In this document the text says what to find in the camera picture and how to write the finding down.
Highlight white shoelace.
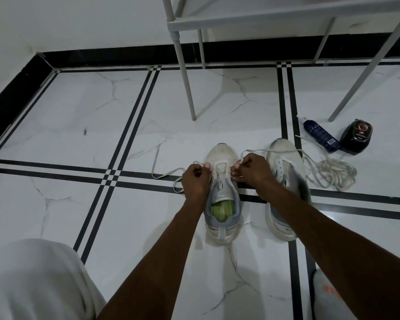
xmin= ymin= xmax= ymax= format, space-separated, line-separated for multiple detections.
xmin=151 ymin=134 xmax=324 ymax=194
xmin=306 ymin=156 xmax=358 ymax=193

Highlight person's right forearm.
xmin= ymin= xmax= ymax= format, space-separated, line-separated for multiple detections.
xmin=261 ymin=180 xmax=400 ymax=320

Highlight person's left hand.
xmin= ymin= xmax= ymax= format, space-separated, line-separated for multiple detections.
xmin=181 ymin=163 xmax=212 ymax=214

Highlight dark blue spray bottle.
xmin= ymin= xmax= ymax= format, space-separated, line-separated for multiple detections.
xmin=298 ymin=116 xmax=341 ymax=154

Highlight person's right hand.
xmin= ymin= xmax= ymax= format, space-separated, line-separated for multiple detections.
xmin=231 ymin=153 xmax=277 ymax=199

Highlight black shoe polish container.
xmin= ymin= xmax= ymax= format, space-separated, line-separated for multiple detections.
xmin=340 ymin=119 xmax=373 ymax=156

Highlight white sock with orange print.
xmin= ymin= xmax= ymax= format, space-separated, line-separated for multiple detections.
xmin=312 ymin=269 xmax=357 ymax=320

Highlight grey metal shelf rack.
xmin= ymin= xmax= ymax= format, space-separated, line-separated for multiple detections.
xmin=161 ymin=0 xmax=400 ymax=123

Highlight white sneaker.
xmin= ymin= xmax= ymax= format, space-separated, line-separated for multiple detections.
xmin=265 ymin=139 xmax=312 ymax=242
xmin=204 ymin=143 xmax=242 ymax=246

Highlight person's left forearm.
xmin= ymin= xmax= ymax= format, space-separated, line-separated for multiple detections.
xmin=96 ymin=204 xmax=207 ymax=320

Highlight white shorts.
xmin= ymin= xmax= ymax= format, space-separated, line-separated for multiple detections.
xmin=0 ymin=238 xmax=107 ymax=320

